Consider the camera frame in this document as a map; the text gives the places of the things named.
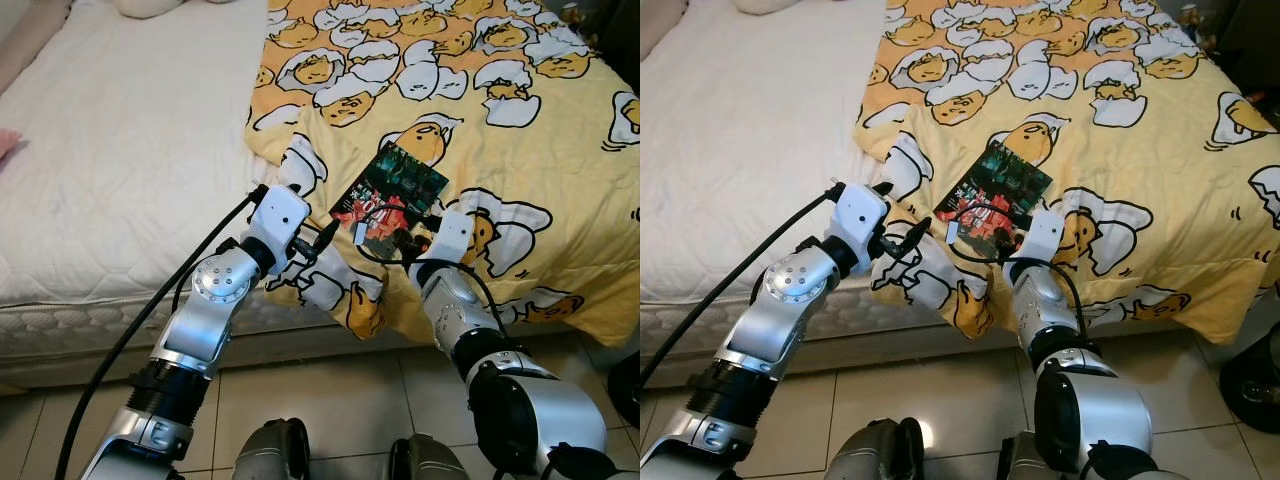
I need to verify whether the grey robot leg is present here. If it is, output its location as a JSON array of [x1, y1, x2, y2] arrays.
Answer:
[[232, 418, 311, 480], [825, 418, 926, 480], [995, 432, 1051, 480], [388, 432, 471, 480]]

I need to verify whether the dark red-print book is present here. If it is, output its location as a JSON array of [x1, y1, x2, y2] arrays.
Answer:
[[932, 140, 1056, 253], [330, 142, 449, 257]]

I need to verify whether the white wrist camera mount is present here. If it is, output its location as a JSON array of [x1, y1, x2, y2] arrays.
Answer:
[[425, 210, 477, 271], [245, 185, 314, 277], [1020, 205, 1068, 267], [828, 183, 892, 267]]

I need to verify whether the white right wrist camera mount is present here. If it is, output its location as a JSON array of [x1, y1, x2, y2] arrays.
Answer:
[[1020, 205, 1068, 267], [425, 210, 477, 271]]

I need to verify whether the white quilted mattress pad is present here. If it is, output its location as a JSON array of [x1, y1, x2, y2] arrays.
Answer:
[[0, 0, 276, 306], [640, 0, 901, 306]]

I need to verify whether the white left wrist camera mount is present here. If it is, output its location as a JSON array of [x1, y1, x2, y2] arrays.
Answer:
[[245, 185, 314, 277], [828, 183, 892, 267]]

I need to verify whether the dark wardrobe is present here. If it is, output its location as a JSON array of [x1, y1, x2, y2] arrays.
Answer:
[[575, 0, 640, 96], [1195, 0, 1280, 101]]

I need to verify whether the yellow egg-print blanket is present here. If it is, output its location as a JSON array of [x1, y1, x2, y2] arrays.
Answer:
[[855, 0, 1280, 347], [245, 0, 640, 347]]

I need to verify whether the grey left robot leg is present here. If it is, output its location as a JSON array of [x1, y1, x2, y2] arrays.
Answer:
[[825, 418, 926, 480], [232, 418, 311, 480]]

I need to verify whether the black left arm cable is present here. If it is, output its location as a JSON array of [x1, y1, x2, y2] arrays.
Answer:
[[55, 188, 265, 480], [640, 188, 837, 387]]

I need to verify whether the grey right robot leg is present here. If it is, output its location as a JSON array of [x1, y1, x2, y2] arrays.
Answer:
[[388, 432, 471, 480], [995, 432, 1051, 480]]

